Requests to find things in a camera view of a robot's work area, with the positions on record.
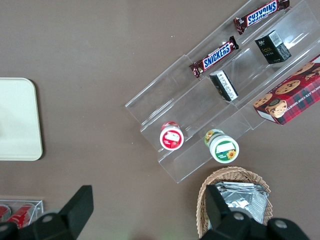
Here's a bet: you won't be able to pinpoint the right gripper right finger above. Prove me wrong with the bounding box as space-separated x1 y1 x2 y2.
199 184 267 240

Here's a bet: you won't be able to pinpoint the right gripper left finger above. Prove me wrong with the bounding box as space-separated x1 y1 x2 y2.
18 184 95 240

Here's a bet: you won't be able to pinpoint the light tan wicker basket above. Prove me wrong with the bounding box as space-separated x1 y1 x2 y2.
196 166 272 240

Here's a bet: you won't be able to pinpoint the cream plastic tray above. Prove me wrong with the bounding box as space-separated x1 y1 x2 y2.
0 77 44 162

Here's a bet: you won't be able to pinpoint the silver foil packets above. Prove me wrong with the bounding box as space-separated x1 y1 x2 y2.
212 181 270 226

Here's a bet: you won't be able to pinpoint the clear acrylic bottle rack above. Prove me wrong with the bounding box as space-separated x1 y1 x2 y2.
0 195 46 230

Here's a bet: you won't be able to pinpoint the green lidded cup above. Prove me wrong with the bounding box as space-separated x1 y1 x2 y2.
204 128 240 164

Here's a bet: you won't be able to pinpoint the red lidded cup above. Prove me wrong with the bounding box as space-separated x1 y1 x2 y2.
159 120 185 152

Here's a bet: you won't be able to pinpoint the clear acrylic stepped shelf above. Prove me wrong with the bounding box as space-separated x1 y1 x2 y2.
124 0 320 185

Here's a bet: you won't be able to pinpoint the small black box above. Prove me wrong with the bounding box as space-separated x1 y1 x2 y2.
254 29 293 65
208 69 239 102

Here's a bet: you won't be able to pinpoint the red plaid cookie box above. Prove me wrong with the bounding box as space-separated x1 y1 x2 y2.
252 55 320 125

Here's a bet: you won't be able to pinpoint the Snickers chocolate bar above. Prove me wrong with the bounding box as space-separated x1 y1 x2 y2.
233 0 291 36
189 35 240 80

